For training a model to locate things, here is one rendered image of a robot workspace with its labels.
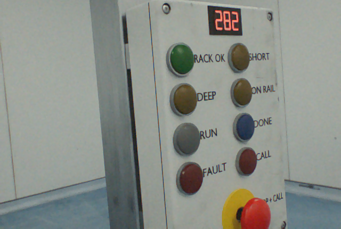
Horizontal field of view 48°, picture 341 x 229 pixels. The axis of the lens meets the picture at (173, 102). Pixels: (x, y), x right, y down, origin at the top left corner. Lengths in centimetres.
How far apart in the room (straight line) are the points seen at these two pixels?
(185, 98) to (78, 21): 409
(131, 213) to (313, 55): 324
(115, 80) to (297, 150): 340
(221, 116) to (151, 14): 12
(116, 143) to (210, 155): 10
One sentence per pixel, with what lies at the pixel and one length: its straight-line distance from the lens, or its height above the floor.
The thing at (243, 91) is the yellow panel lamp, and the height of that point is 109.
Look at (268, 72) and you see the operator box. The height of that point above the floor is 111.
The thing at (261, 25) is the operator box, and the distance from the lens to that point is 44.
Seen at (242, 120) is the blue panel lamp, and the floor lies 107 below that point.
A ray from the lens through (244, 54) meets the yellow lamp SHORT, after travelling 40.
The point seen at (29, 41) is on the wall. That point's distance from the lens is 415.
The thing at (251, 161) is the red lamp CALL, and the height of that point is 102.
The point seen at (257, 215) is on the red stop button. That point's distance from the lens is 39.
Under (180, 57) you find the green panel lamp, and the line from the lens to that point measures 34.
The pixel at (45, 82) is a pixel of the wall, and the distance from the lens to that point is 416.
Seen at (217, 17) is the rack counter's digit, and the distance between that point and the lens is 39.
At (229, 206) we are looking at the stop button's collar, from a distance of 40.
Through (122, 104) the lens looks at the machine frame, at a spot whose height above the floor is 109.
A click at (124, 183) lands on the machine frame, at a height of 101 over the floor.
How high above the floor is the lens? 111
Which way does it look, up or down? 3 degrees down
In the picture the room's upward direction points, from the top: 5 degrees counter-clockwise
